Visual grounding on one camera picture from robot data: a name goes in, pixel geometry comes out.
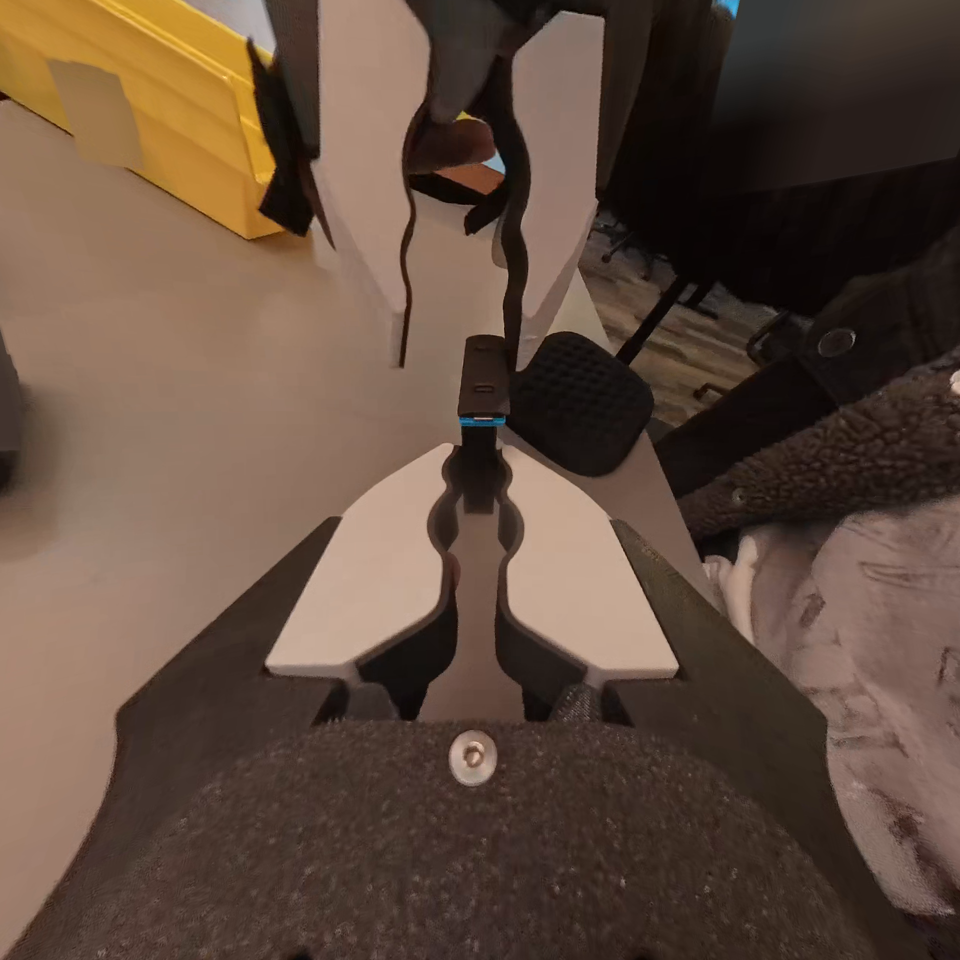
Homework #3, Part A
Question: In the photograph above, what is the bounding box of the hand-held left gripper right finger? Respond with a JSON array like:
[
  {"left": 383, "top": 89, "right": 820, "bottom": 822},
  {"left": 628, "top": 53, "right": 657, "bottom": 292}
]
[{"left": 495, "top": 446, "right": 681, "bottom": 710}]

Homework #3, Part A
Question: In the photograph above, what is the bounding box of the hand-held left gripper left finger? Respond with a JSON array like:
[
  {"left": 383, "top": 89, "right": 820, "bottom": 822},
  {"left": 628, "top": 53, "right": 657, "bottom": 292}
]
[{"left": 264, "top": 442, "right": 460, "bottom": 710}]

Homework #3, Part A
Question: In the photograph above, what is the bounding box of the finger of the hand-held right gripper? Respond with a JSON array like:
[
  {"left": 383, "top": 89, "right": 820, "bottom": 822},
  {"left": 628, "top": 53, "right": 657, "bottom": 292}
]
[
  {"left": 307, "top": 0, "right": 436, "bottom": 369},
  {"left": 491, "top": 11, "right": 607, "bottom": 374}
]

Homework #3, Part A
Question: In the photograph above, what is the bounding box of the yellow plastic bin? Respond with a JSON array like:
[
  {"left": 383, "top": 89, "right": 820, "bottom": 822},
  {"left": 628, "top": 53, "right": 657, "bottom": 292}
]
[{"left": 0, "top": 0, "right": 285, "bottom": 241}]

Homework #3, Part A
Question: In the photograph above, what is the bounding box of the black battery blue edge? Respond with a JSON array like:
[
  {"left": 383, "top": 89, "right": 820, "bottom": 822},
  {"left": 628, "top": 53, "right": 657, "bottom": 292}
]
[{"left": 457, "top": 335, "right": 513, "bottom": 515}]

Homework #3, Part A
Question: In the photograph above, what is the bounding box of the person's right hand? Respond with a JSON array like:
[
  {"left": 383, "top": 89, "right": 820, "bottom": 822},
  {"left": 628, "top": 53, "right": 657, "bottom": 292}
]
[{"left": 408, "top": 118, "right": 505, "bottom": 195}]

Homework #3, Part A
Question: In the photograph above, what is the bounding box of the black chair base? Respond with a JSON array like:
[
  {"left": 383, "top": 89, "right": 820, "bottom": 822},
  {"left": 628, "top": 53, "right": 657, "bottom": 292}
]
[{"left": 600, "top": 210, "right": 811, "bottom": 402}]

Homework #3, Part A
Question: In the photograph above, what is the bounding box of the black chair armrest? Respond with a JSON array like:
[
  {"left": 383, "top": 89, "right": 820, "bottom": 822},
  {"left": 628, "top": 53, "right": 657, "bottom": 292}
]
[{"left": 510, "top": 331, "right": 655, "bottom": 479}]

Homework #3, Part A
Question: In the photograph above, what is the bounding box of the dark grey fleece garment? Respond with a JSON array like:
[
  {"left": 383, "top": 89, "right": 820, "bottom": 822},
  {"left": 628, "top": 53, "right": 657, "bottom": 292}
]
[{"left": 678, "top": 367, "right": 960, "bottom": 543}]

